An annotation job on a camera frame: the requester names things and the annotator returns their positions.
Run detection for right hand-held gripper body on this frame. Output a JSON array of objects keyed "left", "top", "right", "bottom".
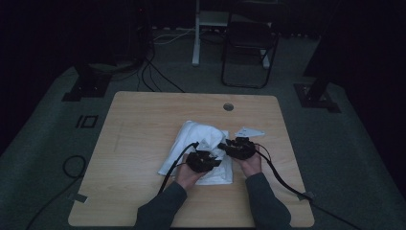
[{"left": 224, "top": 126, "right": 266, "bottom": 161}]

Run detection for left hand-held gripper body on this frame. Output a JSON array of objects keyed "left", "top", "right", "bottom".
[{"left": 186, "top": 139, "right": 221, "bottom": 173}]

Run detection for white garment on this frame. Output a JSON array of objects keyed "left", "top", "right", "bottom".
[{"left": 157, "top": 120, "right": 235, "bottom": 186}]

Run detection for person's right hand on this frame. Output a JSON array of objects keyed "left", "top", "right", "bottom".
[{"left": 235, "top": 153, "right": 263, "bottom": 178}]

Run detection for person's left hand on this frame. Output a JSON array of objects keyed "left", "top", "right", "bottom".
[{"left": 174, "top": 155, "right": 209, "bottom": 192}]

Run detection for grey tape piece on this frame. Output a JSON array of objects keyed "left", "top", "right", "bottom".
[
  {"left": 297, "top": 191, "right": 316, "bottom": 202},
  {"left": 67, "top": 193, "right": 88, "bottom": 204}
]

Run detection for black stand with square base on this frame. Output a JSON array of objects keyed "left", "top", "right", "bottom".
[
  {"left": 61, "top": 61, "right": 113, "bottom": 103},
  {"left": 293, "top": 0, "right": 343, "bottom": 114}
]

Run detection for black folding chair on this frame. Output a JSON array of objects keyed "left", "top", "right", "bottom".
[{"left": 220, "top": 1, "right": 280, "bottom": 90}]

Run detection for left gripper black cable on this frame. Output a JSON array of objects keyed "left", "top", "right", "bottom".
[{"left": 157, "top": 141, "right": 201, "bottom": 196}]

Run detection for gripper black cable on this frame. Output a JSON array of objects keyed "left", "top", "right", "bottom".
[
  {"left": 254, "top": 143, "right": 363, "bottom": 230},
  {"left": 157, "top": 141, "right": 201, "bottom": 196}
]

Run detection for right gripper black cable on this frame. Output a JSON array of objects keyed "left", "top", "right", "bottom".
[{"left": 254, "top": 143, "right": 363, "bottom": 230}]

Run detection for black floor cables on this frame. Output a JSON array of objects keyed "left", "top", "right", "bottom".
[{"left": 136, "top": 47, "right": 187, "bottom": 94}]

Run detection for white desk frame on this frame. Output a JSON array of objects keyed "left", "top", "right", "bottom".
[{"left": 192, "top": 0, "right": 271, "bottom": 70}]

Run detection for white floor cable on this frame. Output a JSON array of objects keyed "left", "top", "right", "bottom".
[{"left": 152, "top": 28, "right": 196, "bottom": 45}]

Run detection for looped black floor cable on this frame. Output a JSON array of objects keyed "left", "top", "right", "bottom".
[{"left": 24, "top": 154, "right": 88, "bottom": 230}]

